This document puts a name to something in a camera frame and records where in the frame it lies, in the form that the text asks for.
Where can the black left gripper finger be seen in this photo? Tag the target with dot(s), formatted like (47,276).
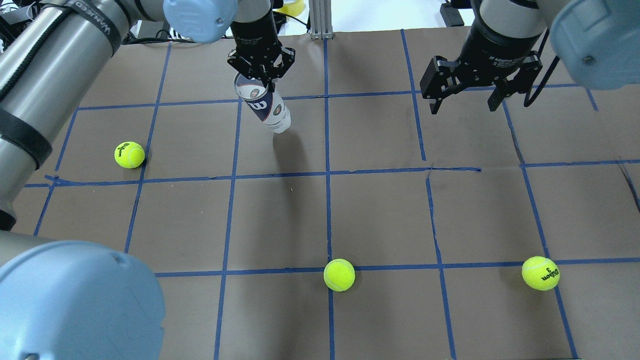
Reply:
(272,83)

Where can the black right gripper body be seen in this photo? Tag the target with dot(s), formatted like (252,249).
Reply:
(492,49)

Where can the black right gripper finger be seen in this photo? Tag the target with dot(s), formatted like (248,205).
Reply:
(495,99)
(435,104)

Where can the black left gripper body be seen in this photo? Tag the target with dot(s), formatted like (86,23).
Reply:
(255,35)

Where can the clear tennis ball can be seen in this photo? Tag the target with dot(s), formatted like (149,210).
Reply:
(268,106)

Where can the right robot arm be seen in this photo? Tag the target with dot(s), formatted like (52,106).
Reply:
(596,40)

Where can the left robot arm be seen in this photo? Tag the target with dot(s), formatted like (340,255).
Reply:
(71,92)

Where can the Wilson tennis ball near table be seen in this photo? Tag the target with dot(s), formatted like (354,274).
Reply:
(129,155)

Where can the far Head tennis ball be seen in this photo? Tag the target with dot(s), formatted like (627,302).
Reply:
(540,273)

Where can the middle yellow tennis ball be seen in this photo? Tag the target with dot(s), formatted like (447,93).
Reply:
(339,275)

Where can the yellow tape roll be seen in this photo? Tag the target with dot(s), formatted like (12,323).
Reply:
(290,7)

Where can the aluminium frame post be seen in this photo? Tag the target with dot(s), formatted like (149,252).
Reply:
(320,17)

